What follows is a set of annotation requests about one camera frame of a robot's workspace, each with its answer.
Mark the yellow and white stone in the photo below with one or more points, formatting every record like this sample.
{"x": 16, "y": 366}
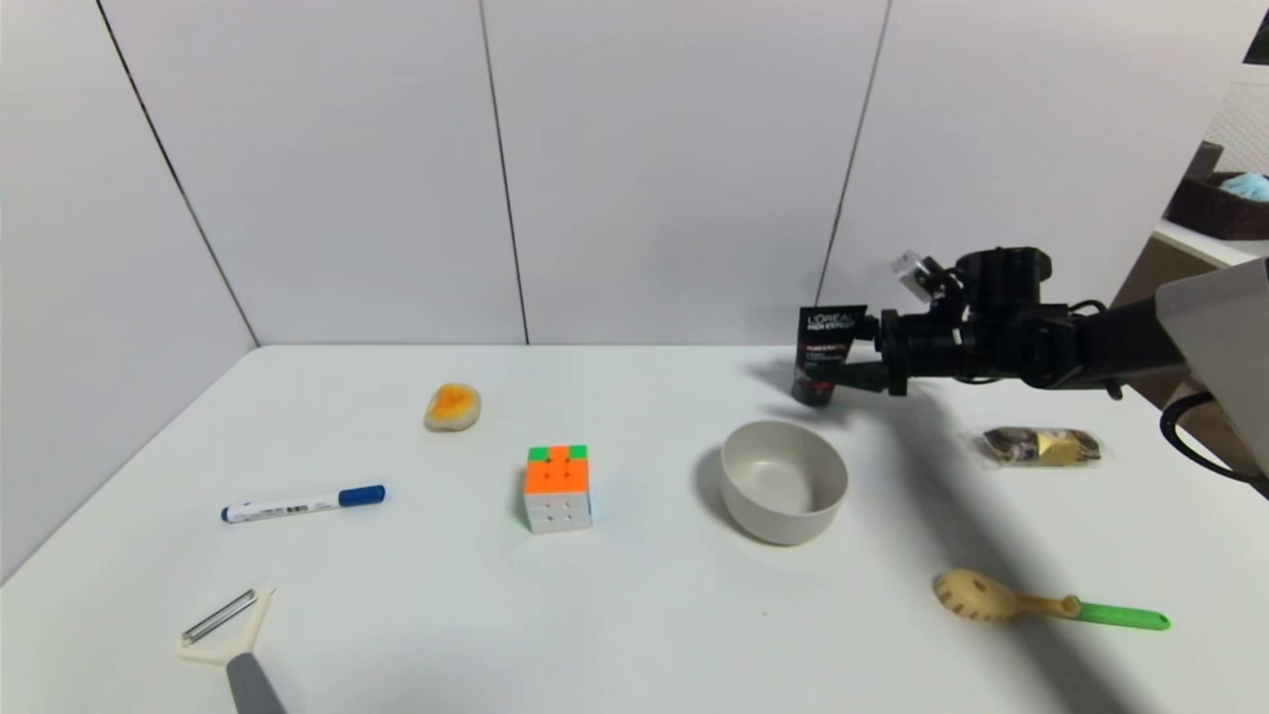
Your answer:
{"x": 453, "y": 408}

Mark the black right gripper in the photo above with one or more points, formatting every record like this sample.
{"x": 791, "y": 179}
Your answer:
{"x": 891, "y": 351}

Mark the brown cabinet with white top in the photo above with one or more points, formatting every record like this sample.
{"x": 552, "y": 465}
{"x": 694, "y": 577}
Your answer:
{"x": 1150, "y": 273}

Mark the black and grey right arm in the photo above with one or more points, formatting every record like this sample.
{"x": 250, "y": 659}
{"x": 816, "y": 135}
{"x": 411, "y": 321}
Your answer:
{"x": 1120, "y": 347}

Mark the black screen corner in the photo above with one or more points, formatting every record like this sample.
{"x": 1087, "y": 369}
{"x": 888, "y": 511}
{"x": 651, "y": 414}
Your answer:
{"x": 1259, "y": 40}

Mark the dark woven basket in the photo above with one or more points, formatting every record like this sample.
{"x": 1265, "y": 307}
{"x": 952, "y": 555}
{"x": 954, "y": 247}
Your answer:
{"x": 1214, "y": 213}

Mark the clear wrapped snack packet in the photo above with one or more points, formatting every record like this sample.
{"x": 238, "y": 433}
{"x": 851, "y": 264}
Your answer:
{"x": 1041, "y": 446}

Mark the colourful puzzle cube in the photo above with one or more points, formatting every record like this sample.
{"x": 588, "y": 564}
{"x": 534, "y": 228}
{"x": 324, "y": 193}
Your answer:
{"x": 557, "y": 491}

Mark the beige round bowl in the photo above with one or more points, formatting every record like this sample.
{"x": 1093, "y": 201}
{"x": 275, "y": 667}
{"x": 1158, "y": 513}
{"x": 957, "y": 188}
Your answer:
{"x": 783, "y": 496}

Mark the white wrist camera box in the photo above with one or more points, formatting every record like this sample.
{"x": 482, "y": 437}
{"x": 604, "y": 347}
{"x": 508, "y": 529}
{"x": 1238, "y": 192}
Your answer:
{"x": 917, "y": 275}

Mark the black cosmetic tube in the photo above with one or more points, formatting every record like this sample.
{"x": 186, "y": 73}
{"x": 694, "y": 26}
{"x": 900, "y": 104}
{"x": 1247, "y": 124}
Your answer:
{"x": 825, "y": 352}

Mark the light blue cloth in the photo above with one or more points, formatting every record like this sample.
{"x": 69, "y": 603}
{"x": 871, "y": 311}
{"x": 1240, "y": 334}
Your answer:
{"x": 1247, "y": 186}

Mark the blue and white marker pen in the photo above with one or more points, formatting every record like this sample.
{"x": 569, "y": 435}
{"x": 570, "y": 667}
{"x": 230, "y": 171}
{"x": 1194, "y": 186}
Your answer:
{"x": 297, "y": 505}

